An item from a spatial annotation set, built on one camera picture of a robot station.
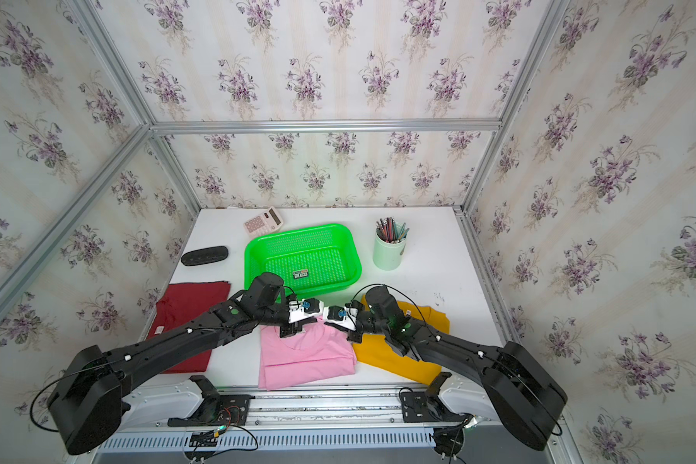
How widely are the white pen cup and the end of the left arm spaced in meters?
0.34

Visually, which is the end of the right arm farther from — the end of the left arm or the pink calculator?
the pink calculator

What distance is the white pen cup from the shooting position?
0.93 metres

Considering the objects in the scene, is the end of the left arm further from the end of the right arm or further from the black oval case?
the black oval case

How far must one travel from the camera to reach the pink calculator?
1.13 metres

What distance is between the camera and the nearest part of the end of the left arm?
0.66 m

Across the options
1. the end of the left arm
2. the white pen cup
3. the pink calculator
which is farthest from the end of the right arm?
the pink calculator

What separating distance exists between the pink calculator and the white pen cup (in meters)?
0.41
